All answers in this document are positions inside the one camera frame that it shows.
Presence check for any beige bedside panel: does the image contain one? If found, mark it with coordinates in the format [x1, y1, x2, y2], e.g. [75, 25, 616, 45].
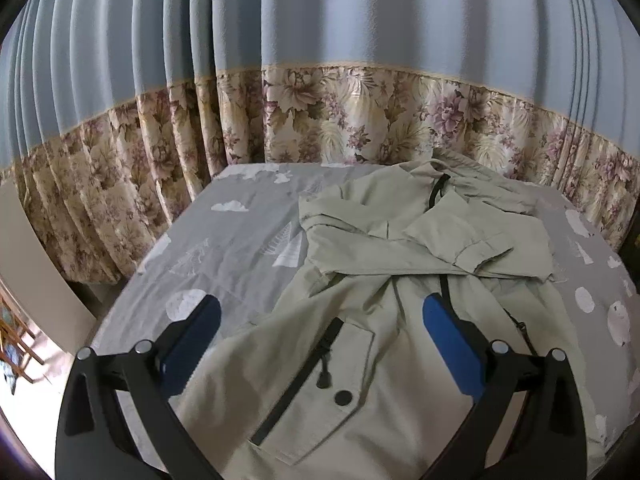
[0, 180, 96, 354]

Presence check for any wooden rack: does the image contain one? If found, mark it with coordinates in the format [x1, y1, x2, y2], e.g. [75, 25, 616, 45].
[1, 287, 46, 396]

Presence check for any beige zip jacket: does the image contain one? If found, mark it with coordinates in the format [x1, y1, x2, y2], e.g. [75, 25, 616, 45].
[177, 150, 604, 479]

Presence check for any grey patterned bed sheet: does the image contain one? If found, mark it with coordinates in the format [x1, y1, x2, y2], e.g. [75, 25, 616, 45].
[92, 164, 639, 456]

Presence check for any blue and floral curtain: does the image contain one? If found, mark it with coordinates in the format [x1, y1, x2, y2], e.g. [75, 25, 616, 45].
[1, 0, 639, 284]

